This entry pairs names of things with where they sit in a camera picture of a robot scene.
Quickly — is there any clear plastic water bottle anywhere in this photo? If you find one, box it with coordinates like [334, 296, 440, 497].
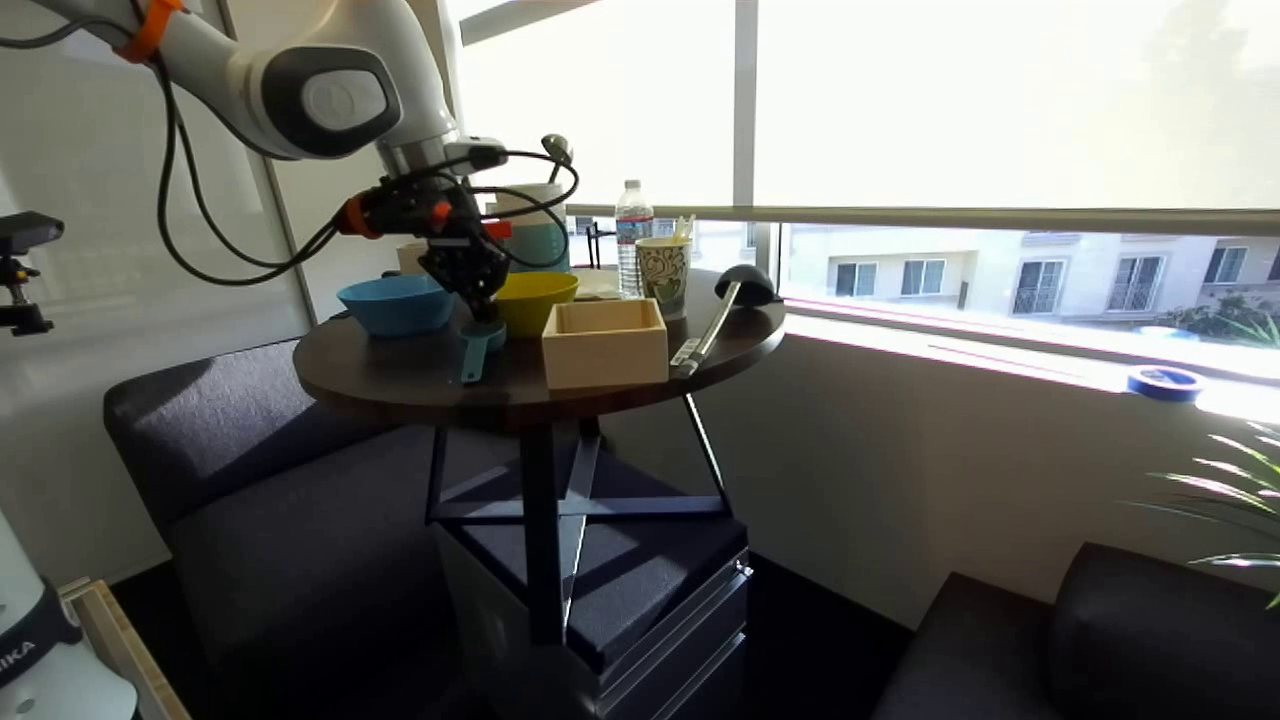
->
[612, 177, 655, 296]

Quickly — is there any white roller window blind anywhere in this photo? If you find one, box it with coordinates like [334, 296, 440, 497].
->
[451, 0, 745, 216]
[751, 0, 1280, 216]

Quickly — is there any blue tape roll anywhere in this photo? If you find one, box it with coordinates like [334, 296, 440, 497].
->
[1126, 365, 1203, 404]

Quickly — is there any round dark wooden table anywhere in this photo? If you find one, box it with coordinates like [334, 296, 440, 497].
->
[293, 263, 793, 653]

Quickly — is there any orange cable clip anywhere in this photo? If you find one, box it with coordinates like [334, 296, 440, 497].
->
[337, 194, 375, 239]

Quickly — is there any yellow plastic bowl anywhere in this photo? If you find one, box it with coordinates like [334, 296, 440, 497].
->
[482, 270, 583, 340]

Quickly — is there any white and teal striped canister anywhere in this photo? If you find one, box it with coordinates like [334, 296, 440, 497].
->
[494, 181, 573, 276]

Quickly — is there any black camera tripod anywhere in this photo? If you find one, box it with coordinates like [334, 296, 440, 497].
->
[0, 208, 70, 340]

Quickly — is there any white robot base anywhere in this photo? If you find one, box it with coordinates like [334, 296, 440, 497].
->
[0, 512, 146, 720]

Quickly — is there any black leather armchair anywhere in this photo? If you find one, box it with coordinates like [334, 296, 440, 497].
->
[874, 541, 1280, 720]

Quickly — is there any light wooden box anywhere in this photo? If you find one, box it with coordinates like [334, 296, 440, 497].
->
[536, 292, 673, 394]

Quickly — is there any blue plastic bowl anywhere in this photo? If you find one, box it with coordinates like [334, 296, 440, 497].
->
[337, 274, 464, 340]

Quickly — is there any black ladle with metal handle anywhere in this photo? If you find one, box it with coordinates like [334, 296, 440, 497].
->
[669, 260, 780, 375]

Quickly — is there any blue plastic ladle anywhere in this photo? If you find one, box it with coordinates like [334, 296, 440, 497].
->
[458, 315, 511, 394]

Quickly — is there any floral patterned cup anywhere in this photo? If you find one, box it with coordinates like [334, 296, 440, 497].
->
[633, 216, 695, 322]

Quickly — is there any metal spoon in canister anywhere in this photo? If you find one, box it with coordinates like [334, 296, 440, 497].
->
[542, 129, 575, 187]

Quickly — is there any dark grey fabric sofa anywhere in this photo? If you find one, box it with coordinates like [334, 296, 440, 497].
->
[99, 335, 536, 720]

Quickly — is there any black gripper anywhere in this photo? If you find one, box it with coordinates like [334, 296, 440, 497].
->
[395, 177, 511, 326]

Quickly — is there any green leafy plant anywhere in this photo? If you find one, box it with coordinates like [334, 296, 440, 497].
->
[1141, 420, 1280, 616]

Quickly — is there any light wooden frame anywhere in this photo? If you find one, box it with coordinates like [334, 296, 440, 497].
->
[57, 578, 194, 720]

